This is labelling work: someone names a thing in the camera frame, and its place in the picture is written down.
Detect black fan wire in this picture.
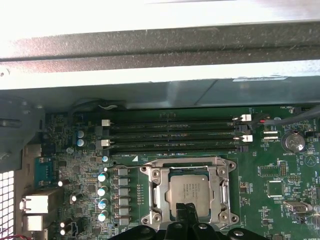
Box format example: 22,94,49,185
251,106,320,130

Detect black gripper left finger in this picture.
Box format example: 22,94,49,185
107,202,188,240

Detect RAM slot black clips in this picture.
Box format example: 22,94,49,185
96,124,251,137
102,144,251,157

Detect CPU socket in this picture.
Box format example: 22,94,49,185
139,156,237,231

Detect metal socket cover frame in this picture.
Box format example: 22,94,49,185
149,156,230,226

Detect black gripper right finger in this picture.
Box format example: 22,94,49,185
187,203,268,240

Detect thin metal locking lever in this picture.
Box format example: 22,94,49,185
112,161,143,170

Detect green motherboard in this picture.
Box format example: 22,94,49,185
37,104,320,240

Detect CPU with silver top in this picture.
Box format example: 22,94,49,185
164,173,216,222

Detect black open PC case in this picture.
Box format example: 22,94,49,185
0,0,320,240

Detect silver coin cell battery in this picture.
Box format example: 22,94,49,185
281,130,306,153

